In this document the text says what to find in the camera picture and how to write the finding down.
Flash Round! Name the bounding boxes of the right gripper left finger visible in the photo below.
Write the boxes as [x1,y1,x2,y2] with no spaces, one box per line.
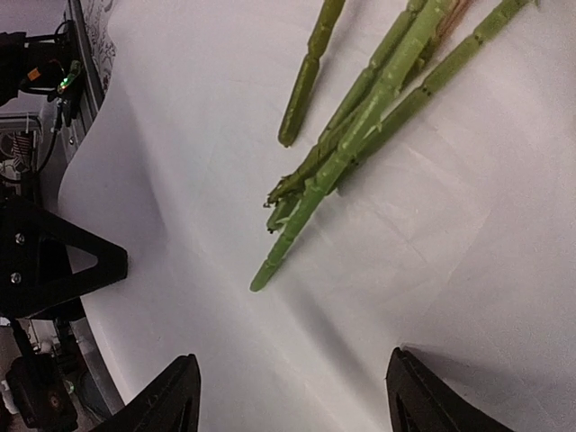
[105,354,201,431]

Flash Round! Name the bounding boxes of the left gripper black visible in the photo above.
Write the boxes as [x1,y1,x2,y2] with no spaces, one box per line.
[1,196,129,430]

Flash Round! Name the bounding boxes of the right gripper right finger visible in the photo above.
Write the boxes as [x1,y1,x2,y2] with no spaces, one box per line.
[385,347,510,432]

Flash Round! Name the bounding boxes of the white wrapping paper sheet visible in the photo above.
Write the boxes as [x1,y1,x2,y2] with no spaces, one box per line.
[58,1,575,431]

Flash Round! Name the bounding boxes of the bouquet of fake flowers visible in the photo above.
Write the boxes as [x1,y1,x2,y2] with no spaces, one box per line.
[249,1,526,292]

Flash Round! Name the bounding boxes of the floral patterned tablecloth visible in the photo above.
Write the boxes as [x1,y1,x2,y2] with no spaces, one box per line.
[81,0,116,93]

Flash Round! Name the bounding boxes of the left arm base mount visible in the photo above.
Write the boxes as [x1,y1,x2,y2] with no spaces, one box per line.
[1,20,81,105]

